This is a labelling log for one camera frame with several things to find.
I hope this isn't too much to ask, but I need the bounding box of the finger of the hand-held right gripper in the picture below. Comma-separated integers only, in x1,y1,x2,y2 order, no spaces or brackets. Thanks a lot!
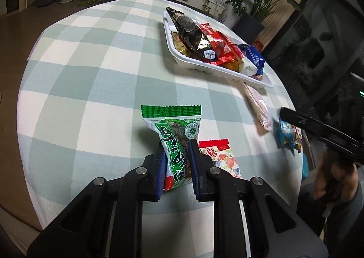
280,107,364,162

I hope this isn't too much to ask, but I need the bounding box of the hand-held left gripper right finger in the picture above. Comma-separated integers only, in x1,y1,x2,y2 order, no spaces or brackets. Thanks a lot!
189,139,327,258

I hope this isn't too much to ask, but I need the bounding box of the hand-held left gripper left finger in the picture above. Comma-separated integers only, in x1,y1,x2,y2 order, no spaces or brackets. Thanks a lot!
27,141,168,258

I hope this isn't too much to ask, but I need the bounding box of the light blue cartoon snack packet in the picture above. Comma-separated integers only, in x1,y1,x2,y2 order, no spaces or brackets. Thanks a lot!
277,119,304,153

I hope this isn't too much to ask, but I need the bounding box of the white floral snack packet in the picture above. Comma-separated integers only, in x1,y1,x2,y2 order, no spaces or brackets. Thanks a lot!
198,139,243,180

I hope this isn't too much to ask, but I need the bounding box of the green snack packet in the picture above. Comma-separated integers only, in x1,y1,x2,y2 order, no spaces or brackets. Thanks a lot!
141,105,202,192

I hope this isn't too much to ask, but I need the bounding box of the pink snack packet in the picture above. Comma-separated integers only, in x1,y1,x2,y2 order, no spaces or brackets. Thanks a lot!
242,82,272,131

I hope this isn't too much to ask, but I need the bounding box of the dark blue snack packet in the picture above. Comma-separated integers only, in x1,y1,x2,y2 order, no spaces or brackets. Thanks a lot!
237,44,265,74

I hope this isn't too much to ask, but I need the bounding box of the white foam tray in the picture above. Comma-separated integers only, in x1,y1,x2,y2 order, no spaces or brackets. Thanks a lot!
162,9,274,88

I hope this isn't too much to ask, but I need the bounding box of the narrow red snack packet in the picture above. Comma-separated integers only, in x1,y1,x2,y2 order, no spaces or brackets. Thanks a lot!
219,44,245,64

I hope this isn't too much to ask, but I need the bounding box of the black snack packet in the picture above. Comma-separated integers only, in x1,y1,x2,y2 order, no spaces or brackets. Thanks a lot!
166,6,218,62

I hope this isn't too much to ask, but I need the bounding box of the large red snack bag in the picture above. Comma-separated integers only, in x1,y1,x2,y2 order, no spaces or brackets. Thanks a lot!
197,23,238,62

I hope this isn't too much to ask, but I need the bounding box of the person's right forearm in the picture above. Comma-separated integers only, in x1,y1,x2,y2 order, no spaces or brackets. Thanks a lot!
321,178,364,258

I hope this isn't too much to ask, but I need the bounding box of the person's right hand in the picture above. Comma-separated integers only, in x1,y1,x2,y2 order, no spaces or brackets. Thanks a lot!
314,148,359,204

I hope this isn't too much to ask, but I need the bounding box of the dark glass cabinet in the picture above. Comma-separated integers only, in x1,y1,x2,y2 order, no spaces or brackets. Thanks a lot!
264,0,364,111

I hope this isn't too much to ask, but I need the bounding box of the green checkered tablecloth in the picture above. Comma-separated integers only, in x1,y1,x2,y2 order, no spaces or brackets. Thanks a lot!
17,0,306,243

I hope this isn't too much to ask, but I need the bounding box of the large-leaf plant in dark pot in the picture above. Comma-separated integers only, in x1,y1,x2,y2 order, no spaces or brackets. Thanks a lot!
232,0,309,43

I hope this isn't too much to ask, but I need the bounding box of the small bushy potted plant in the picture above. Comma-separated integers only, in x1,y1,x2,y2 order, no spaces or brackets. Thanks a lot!
226,0,248,17

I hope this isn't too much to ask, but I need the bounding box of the beige sofa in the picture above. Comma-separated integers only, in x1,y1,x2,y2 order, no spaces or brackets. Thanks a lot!
0,207,43,258

